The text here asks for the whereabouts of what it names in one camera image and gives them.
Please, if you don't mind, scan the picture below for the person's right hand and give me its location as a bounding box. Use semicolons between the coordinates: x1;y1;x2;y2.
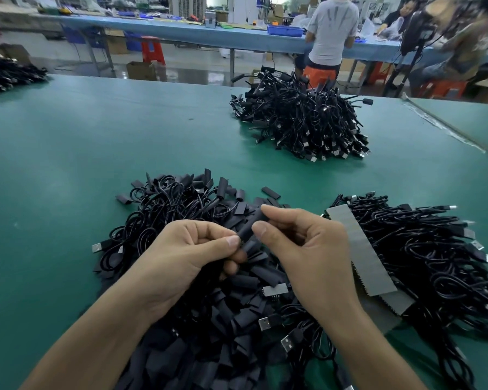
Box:
252;204;363;322

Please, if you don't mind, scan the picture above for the person's left hand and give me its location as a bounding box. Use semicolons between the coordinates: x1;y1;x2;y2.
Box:
133;219;249;318

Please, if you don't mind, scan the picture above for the black heat shrink sleeve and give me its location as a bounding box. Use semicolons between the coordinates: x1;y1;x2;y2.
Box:
237;208;270;245

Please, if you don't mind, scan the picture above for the person's right forearm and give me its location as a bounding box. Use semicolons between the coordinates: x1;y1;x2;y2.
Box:
309;302;428;390

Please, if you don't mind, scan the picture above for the person's left forearm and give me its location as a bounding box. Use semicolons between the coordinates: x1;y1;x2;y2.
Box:
20;276;163;390

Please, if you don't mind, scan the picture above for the pile of black shrink tubes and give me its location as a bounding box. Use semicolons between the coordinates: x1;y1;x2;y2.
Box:
115;168;335;390

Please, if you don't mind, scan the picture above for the long grey strip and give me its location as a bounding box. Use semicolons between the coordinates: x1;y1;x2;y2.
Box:
326;204;399;297

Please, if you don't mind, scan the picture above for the short grey strip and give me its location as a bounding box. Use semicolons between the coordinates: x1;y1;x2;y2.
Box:
377;290;416;316

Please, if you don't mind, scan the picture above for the orange plastic stool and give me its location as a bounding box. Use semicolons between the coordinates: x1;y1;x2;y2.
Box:
367;61;392;86
416;79;469;99

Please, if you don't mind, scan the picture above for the red plastic stool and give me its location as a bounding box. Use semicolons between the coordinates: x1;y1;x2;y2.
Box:
140;35;166;66

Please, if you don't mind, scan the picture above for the clear tape strip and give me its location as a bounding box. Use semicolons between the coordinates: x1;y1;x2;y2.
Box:
402;94;487;154

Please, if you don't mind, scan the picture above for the blue plastic bin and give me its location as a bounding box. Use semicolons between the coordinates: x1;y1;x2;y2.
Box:
267;24;305;38

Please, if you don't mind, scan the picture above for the long blue workbench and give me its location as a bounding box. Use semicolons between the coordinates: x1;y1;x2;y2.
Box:
0;11;488;86

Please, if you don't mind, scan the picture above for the heap of coiled black cables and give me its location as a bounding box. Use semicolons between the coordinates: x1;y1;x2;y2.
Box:
91;174;249;282

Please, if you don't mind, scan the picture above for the tall pile of usb cables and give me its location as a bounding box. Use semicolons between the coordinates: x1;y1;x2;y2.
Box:
229;67;374;162

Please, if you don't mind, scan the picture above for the big heap of usb cables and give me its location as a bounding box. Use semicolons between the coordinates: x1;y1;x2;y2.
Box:
258;192;488;390

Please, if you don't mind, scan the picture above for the black tripod with camera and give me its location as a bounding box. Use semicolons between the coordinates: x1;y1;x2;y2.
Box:
381;8;438;99

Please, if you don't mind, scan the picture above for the small pile of black cables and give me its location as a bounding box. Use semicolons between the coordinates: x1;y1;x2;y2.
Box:
0;57;50;97

